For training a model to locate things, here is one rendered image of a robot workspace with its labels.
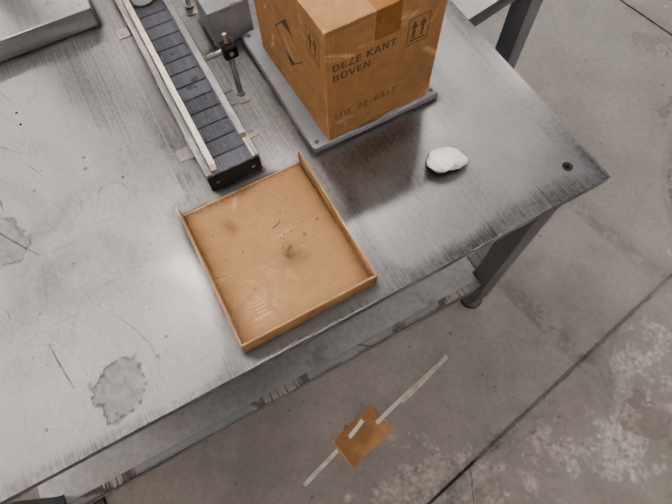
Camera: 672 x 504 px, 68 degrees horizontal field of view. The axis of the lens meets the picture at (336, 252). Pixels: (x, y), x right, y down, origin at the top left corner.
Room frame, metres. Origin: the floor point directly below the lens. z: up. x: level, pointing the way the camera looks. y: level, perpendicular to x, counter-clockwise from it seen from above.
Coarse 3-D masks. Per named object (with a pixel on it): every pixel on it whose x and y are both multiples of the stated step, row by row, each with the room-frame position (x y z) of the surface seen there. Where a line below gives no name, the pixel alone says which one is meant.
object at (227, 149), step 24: (144, 24) 0.92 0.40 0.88; (168, 24) 0.91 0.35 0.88; (168, 48) 0.84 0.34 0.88; (168, 72) 0.77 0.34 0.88; (192, 72) 0.77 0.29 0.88; (192, 96) 0.71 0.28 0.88; (216, 96) 0.71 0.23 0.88; (192, 120) 0.65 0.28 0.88; (216, 120) 0.64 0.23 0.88; (216, 144) 0.59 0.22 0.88; (240, 144) 0.58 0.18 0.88
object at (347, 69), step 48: (288, 0) 0.71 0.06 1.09; (336, 0) 0.67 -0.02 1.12; (384, 0) 0.67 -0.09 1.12; (432, 0) 0.70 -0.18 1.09; (288, 48) 0.73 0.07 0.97; (336, 48) 0.61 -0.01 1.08; (384, 48) 0.66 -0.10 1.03; (432, 48) 0.71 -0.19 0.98; (336, 96) 0.61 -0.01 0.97; (384, 96) 0.66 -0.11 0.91
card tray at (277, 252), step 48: (240, 192) 0.50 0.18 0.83; (288, 192) 0.50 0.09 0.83; (192, 240) 0.39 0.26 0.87; (240, 240) 0.40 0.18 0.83; (288, 240) 0.40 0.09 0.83; (336, 240) 0.39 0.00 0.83; (240, 288) 0.30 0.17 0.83; (288, 288) 0.30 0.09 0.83; (336, 288) 0.30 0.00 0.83; (240, 336) 0.22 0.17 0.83
